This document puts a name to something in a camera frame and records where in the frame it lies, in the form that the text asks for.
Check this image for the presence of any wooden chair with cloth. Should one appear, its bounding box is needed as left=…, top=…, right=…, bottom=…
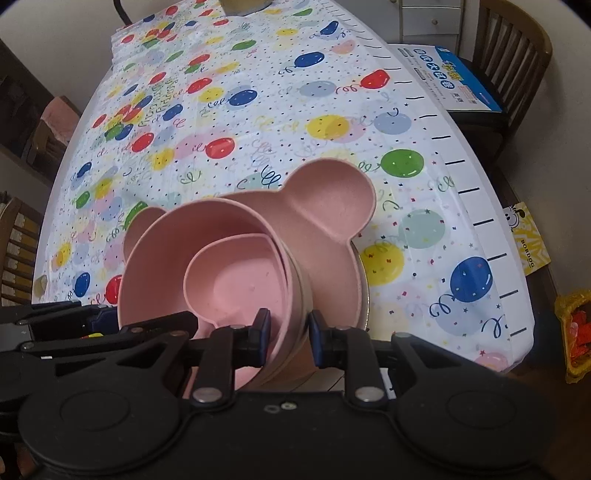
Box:
left=22, top=95, right=82, bottom=168

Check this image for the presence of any white drawer cabinet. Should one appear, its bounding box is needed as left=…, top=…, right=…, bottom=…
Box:
left=396, top=0, right=463, bottom=43

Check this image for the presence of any dark wooden chair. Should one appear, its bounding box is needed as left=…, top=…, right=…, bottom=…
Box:
left=455, top=0, right=553, bottom=163

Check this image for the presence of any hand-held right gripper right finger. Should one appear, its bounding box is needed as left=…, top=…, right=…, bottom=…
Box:
left=308, top=310, right=467, bottom=409

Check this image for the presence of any pink cloth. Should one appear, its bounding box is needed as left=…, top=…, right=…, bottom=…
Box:
left=41, top=96, right=82, bottom=145

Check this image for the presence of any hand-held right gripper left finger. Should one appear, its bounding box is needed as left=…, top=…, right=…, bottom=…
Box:
left=53, top=308, right=272, bottom=409

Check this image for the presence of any pink heart-shaped dish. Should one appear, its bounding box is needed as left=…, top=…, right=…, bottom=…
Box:
left=183, top=233, right=289, bottom=370

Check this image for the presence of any gold thermos jug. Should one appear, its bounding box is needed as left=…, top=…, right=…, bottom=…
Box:
left=221, top=0, right=274, bottom=13

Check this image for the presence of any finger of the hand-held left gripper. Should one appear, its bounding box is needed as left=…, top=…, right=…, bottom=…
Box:
left=21, top=311, right=197, bottom=355
left=0, top=301, right=117, bottom=331

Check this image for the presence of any yellow cartoon print bag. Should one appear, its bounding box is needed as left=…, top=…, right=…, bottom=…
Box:
left=502, top=200, right=553, bottom=278

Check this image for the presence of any blue and white box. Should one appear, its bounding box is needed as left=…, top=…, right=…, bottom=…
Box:
left=387, top=44, right=507, bottom=114

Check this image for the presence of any pink bowl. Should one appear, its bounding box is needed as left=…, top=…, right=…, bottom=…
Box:
left=117, top=200, right=305, bottom=384

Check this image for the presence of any yellow bag with orange packets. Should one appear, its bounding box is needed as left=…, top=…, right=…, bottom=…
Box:
left=554, top=288, right=591, bottom=385

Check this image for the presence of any light wooden chair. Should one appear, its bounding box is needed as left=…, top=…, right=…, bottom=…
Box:
left=0, top=191, right=45, bottom=306

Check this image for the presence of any pink bear-shaped plate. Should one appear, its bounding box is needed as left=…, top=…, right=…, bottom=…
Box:
left=122, top=158, right=376, bottom=333

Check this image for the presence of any balloon print tablecloth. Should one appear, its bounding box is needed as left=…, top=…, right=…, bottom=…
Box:
left=31, top=0, right=536, bottom=374

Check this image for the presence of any dark wooden bookcase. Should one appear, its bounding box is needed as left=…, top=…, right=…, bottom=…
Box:
left=0, top=37, right=71, bottom=186

